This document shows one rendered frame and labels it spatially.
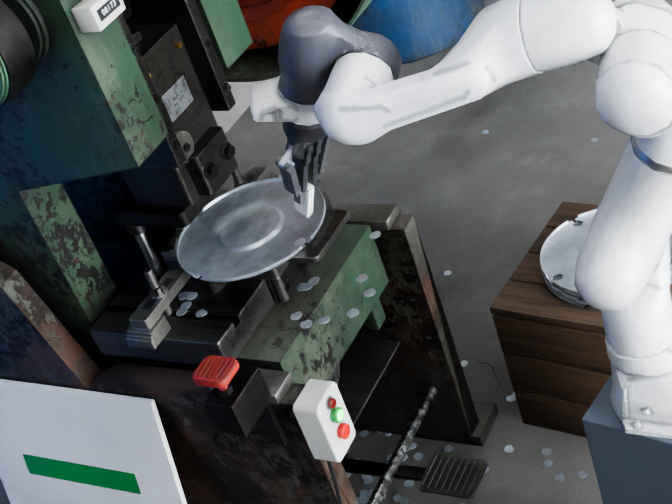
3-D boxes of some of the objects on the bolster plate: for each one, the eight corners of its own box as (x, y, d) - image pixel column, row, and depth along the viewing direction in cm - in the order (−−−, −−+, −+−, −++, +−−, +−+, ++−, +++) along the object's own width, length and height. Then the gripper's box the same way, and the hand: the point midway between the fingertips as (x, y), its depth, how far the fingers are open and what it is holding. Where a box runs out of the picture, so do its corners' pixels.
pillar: (165, 268, 219) (137, 209, 212) (159, 276, 218) (130, 217, 210) (156, 268, 221) (127, 209, 213) (150, 275, 219) (121, 216, 211)
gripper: (299, 144, 174) (296, 245, 193) (351, 98, 181) (344, 200, 199) (260, 121, 177) (262, 223, 195) (313, 77, 184) (310, 179, 202)
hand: (304, 197), depth 195 cm, fingers closed
